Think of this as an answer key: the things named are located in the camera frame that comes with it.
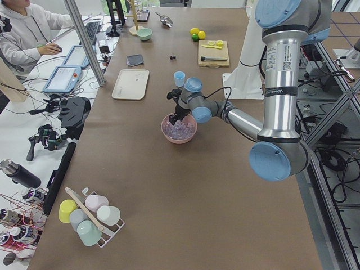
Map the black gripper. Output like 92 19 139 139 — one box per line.
169 101 189 125

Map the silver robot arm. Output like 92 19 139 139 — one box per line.
167 1 332 181

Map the pile of clear ice cubes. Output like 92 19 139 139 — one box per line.
163 121 196 140

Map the light blue plastic cup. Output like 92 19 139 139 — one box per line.
173 71 186 87

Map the wooden cup tree stand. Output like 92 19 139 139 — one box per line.
127 0 143 36

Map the metal ice scoop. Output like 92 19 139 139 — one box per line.
155 12 173 28

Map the pink plastic cup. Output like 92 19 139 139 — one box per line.
85 194 109 212

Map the white plastic cup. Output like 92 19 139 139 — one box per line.
96 205 121 226

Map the grey plastic cup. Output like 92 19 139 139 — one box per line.
69 209 88 231

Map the yellow plastic cup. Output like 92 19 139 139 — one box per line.
58 199 77 223

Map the mint plastic cup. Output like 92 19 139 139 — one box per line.
76 220 102 246

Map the pink bowl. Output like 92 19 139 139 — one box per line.
161 114 197 144

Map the cream rabbit tray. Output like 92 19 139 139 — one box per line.
111 69 150 100

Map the steel muddler black tip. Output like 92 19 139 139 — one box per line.
200 56 228 61

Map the grey folded cloth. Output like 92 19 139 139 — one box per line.
126 54 144 66

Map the wooden cutting board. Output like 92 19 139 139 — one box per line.
198 40 230 68

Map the yellow plastic knife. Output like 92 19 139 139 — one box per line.
201 44 223 50

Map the green lime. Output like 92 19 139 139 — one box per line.
192 34 199 42

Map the yellow lemon near board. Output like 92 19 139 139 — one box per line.
197 31 206 40

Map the yellow lemon outer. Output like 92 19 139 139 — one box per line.
189 28 200 35

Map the mint green bowl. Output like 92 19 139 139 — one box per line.
137 28 153 41

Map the far blue teach pendant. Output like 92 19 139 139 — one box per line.
62 45 89 69

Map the blue teach pendant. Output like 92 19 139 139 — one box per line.
43 65 82 93
62 45 89 69

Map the near blue teach pendant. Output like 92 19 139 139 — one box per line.
43 65 82 93

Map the black keyboard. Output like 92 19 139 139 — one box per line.
85 21 101 45

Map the black water bottle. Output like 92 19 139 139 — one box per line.
1 159 41 188

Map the person in white hoodie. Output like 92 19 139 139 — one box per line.
1 1 73 77

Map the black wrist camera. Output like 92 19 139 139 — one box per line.
166 88 182 102

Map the white wire cup rack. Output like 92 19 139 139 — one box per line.
65 187 125 248

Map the aluminium frame post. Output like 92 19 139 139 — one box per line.
64 0 106 87

